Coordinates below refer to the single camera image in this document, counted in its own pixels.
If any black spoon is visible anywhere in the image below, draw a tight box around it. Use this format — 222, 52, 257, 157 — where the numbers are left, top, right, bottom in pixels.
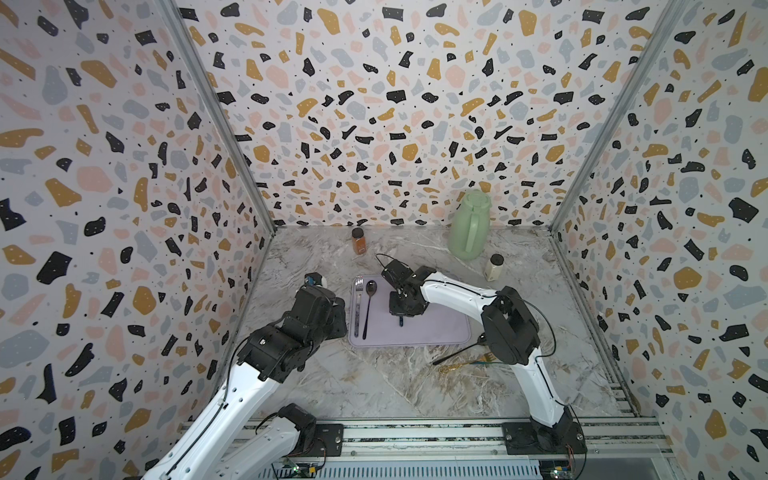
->
362, 280, 378, 340
431, 334, 487, 366

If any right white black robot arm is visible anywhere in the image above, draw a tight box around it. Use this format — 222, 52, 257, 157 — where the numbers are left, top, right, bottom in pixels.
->
381, 257, 587, 454

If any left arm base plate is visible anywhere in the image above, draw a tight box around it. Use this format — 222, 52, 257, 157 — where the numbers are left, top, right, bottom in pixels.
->
288, 423, 345, 458

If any aluminium rail frame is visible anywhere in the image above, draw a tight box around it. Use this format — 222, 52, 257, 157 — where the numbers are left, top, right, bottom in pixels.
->
230, 417, 684, 479

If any gold fork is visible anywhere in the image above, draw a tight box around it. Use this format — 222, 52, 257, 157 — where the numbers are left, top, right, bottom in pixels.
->
438, 353, 498, 374

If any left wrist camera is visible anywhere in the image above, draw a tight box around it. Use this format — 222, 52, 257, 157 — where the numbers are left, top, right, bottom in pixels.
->
304, 272, 323, 287

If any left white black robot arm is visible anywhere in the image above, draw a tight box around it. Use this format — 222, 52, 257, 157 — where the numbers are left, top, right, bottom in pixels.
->
144, 273, 347, 479

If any green plastic pitcher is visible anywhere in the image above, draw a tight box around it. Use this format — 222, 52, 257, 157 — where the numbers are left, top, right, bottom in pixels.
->
448, 190, 491, 260

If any orange spice jar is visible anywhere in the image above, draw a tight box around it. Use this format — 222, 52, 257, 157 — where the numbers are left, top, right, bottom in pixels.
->
352, 227, 367, 255

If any silver fork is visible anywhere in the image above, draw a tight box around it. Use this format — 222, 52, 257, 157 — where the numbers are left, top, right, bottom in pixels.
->
352, 277, 364, 337

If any white shaker jar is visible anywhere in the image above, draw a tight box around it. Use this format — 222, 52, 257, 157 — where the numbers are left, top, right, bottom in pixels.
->
484, 253, 505, 282

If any lilac placemat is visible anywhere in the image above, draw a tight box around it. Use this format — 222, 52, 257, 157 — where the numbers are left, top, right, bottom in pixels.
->
347, 275, 471, 348

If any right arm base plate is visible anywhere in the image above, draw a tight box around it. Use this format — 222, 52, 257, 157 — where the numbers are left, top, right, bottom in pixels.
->
501, 422, 587, 455

